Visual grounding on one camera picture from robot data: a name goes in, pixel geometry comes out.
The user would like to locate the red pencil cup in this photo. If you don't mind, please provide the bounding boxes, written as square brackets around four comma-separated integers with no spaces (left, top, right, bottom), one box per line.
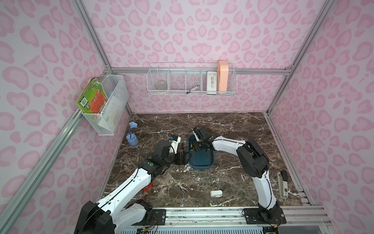
[141,182,153,193]

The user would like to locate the teal plastic storage box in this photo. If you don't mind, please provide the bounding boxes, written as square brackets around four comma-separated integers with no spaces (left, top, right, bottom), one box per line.
[188,135,215,170]

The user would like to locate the white card in basket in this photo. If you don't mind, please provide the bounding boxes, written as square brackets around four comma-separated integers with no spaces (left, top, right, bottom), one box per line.
[206,71,218,95]

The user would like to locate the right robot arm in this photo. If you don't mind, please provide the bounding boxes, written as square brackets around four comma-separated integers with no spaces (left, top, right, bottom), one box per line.
[193,127,280,222]

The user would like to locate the black marker in basket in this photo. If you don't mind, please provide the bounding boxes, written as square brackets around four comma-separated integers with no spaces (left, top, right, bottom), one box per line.
[186,85,200,95]

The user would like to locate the small white eraser block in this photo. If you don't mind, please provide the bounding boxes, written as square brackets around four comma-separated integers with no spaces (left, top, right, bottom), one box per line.
[210,190,223,198]

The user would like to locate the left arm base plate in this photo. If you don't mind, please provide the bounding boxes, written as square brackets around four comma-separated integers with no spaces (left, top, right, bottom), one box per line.
[134,209,167,226]

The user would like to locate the pink box in basket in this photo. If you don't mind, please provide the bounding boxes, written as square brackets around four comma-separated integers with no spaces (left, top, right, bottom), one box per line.
[217,60,229,93]

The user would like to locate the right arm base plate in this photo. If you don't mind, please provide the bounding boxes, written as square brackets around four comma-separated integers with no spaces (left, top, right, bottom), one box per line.
[242,207,287,226]

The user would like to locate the white papers in basket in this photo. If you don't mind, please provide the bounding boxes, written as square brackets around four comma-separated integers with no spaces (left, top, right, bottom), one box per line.
[98,94,125,132]

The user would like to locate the blue spray bottle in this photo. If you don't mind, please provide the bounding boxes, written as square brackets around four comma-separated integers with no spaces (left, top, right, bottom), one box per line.
[126,121,138,146]

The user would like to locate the white mesh side basket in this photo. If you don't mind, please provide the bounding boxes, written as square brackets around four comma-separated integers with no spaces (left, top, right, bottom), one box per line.
[76,75,129,136]

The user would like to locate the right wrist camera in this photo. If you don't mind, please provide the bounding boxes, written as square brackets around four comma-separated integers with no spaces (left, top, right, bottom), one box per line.
[193,127,204,142]

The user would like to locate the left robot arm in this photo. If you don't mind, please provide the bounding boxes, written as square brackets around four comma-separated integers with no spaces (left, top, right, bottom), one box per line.
[74,136,189,234]

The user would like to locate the green red booklet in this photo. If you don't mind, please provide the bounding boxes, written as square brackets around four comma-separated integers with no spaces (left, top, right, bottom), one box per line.
[76,78,109,114]

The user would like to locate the grey white stapler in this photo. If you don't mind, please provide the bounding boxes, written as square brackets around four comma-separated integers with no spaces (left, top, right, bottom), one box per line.
[277,170,288,200]

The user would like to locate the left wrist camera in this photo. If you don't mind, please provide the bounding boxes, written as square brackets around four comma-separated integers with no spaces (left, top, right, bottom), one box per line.
[169,135,181,154]

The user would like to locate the grey cup in basket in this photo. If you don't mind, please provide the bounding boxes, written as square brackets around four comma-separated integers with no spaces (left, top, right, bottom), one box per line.
[156,82,168,91]

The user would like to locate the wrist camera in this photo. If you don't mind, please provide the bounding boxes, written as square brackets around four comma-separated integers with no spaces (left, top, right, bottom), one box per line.
[169,135,181,154]
[193,127,204,142]

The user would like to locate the white wire wall basket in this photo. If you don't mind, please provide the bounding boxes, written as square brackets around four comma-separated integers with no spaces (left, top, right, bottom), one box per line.
[147,62,238,95]

